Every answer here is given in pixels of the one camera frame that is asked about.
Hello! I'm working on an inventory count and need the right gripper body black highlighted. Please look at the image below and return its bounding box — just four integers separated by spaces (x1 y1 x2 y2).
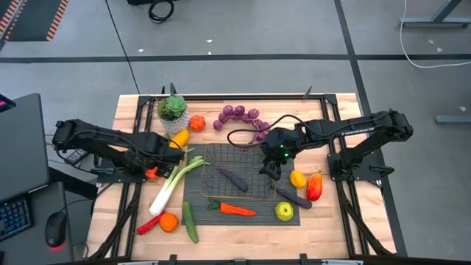
261 127 308 163

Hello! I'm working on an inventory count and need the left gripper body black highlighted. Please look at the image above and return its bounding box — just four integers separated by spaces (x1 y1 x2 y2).
146 134 186 165

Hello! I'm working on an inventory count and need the white green leek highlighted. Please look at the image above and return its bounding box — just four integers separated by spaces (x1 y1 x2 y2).
149 147 210 217

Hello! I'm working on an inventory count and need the small yellow bell pepper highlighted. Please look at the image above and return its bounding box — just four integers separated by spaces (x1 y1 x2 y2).
289 169 307 189

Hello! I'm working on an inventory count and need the wire produce basket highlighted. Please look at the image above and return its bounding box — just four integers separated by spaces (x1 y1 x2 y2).
200 142 277 202

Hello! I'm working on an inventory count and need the green apple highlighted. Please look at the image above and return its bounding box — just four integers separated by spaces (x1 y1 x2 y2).
275 201 295 222

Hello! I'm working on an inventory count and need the dark purple eggplant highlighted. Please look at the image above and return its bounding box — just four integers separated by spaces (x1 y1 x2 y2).
215 166 249 193

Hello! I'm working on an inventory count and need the orange carrot with greens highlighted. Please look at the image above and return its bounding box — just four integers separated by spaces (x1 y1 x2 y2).
206 198 258 217

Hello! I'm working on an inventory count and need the purple onion string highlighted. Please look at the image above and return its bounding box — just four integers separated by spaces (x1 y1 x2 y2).
212 105 272 146

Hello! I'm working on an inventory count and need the long yellow pepper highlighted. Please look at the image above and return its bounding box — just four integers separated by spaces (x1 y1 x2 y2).
169 128 191 149

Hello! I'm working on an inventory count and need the succulent in white pot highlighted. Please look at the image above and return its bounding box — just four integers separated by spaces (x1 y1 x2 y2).
156 94 191 135

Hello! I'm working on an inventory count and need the small orange pumpkin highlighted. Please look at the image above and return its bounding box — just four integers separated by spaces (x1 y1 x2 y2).
189 114 207 132

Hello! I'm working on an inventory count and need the grey woven placemat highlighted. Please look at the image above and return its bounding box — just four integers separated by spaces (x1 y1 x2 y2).
182 143 301 227

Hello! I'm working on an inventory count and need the round orange fruit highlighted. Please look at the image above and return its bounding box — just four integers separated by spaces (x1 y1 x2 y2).
158 212 180 233

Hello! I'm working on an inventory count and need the red chili pepper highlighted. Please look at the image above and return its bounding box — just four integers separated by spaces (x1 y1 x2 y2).
136 211 166 236

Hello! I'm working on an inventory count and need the small black device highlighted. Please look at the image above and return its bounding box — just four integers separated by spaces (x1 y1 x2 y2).
64 148 89 166

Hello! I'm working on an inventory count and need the black computer mouse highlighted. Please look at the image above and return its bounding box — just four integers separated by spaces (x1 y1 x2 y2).
44 211 68 250

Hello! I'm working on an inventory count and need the dark grey laptop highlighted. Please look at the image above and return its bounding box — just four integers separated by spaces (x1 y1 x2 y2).
0 92 51 202

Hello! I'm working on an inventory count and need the dark grey desk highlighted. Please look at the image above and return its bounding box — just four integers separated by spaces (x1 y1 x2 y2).
0 180 77 265

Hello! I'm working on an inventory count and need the black keyboard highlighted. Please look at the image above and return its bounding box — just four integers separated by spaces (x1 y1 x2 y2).
0 197 34 242

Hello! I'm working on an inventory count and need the black device with pink light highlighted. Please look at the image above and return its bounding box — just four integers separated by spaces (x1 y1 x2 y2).
0 93 17 113

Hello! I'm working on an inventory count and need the grey desk foot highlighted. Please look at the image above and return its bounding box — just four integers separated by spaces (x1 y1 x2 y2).
435 114 471 124

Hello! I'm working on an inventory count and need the hazard striped floor mat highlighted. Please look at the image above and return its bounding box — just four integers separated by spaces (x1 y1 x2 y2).
0 0 70 42

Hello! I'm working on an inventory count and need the black table frame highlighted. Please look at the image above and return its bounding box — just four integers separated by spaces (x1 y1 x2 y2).
88 86 397 265

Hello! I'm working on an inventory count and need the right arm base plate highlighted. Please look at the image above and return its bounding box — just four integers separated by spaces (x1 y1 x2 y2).
327 152 395 182

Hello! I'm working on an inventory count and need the coiled black floor cable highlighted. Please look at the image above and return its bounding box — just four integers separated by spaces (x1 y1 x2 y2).
148 0 175 24

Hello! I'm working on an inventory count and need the white floor cable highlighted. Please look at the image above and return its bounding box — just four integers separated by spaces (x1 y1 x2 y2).
400 0 471 69

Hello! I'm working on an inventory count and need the grey desk leg frame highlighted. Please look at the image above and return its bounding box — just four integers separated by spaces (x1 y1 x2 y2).
400 0 471 29

